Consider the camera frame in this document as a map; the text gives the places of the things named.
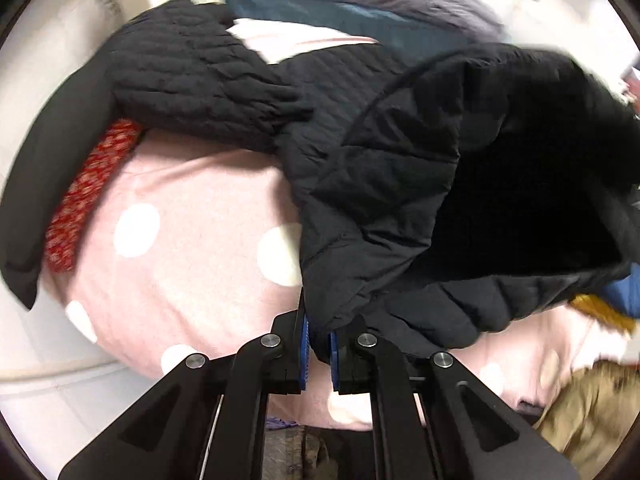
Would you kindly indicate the blue garment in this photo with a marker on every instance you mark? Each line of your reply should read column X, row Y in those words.
column 622, row 295

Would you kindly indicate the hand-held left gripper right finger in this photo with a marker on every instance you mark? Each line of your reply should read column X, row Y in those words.
column 334, row 362

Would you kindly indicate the mustard yellow cloth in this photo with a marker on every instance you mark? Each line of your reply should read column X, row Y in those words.
column 600, row 312

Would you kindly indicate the tan garment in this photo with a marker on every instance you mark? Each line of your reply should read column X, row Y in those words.
column 595, row 415

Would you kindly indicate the teal bed sheet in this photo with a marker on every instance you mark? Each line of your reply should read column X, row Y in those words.
column 390, row 25

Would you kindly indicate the black quilted jacket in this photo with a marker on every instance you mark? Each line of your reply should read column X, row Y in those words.
column 400, row 160

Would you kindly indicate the red patterned cloth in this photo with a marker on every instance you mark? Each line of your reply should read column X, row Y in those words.
column 85, row 195

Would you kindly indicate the pink polka-dot blanket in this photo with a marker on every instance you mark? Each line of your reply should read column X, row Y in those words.
column 200, row 260

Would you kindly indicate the dark mottled cloth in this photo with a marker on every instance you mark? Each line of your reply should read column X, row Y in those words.
column 310, row 452

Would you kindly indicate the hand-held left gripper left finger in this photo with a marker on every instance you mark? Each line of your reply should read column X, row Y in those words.
column 302, row 347

